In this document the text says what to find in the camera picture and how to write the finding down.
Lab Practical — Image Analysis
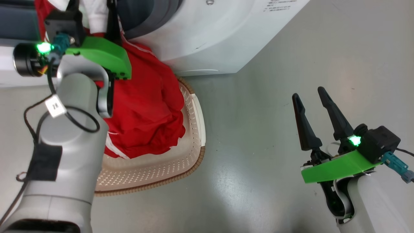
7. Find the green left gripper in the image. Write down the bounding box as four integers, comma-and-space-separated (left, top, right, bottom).
13, 0, 132, 80

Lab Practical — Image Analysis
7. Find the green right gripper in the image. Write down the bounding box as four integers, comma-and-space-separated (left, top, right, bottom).
292, 86, 382, 184

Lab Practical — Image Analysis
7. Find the red and white garment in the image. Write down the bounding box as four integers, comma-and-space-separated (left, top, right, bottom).
34, 0, 187, 159

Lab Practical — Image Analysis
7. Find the white front-load washing machine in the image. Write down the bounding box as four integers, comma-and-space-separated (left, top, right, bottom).
0, 0, 311, 88

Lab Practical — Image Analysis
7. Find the cream perforated laundry basket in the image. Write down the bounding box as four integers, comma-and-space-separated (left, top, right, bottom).
94, 76, 206, 197

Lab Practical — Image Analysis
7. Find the teal left cable connector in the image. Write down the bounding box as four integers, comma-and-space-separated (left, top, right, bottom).
51, 34, 71, 61

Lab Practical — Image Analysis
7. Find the teal cable connector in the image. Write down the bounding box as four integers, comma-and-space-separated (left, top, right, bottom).
382, 151, 414, 184
51, 34, 71, 61

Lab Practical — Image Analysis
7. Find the teal right cable connector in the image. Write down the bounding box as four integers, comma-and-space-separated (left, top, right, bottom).
382, 151, 414, 184

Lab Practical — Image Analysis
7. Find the white numbered cable tag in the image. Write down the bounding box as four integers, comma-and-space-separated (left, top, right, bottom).
45, 94, 67, 118

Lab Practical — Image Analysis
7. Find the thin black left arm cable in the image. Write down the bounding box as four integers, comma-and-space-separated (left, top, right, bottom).
0, 57, 101, 227

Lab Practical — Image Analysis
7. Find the black fabric arm strap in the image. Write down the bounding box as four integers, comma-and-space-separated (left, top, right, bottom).
27, 143, 63, 182

